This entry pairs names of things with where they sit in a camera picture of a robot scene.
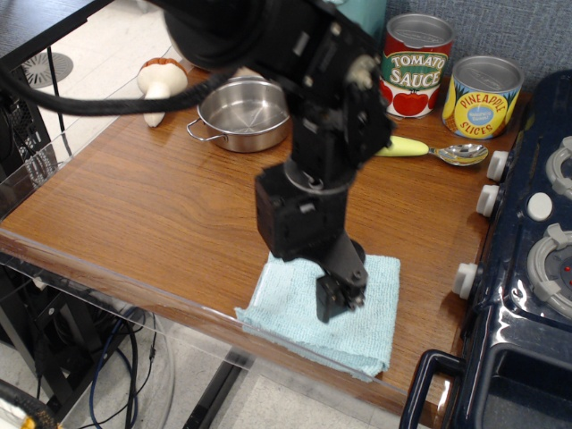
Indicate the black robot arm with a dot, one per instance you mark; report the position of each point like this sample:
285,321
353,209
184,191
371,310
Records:
328,68

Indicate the pineapple slices can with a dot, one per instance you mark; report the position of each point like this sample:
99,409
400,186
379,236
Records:
481,97

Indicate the toy microwave teal cream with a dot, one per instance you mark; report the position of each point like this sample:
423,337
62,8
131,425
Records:
362,13

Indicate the white stove knob middle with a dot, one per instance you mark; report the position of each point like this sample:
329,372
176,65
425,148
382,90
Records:
487,200

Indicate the dark blue toy stove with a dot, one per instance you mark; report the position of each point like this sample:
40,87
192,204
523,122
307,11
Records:
514,370

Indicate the spoon with yellow-green handle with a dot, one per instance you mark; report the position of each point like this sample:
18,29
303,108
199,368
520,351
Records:
457,155

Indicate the tomato sauce can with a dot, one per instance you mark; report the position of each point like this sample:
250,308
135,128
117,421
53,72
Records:
416,52

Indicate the black desk top left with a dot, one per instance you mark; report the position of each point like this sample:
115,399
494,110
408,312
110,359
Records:
28,27

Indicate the white stove knob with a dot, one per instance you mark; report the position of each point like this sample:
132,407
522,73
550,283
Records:
487,200
497,165
464,279

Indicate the white stove knob top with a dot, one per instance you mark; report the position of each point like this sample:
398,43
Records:
497,165

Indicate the black computer tower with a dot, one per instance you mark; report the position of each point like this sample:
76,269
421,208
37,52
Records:
25,144

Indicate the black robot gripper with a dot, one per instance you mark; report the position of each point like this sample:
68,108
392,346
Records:
299,216

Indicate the light blue towel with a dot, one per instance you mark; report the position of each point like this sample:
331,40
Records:
282,310

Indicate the small steel pot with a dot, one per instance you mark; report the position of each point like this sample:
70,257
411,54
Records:
247,114

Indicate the plush mushroom toy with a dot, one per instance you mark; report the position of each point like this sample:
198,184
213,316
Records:
161,78

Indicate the white stove knob bottom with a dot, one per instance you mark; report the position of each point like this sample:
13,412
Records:
464,279

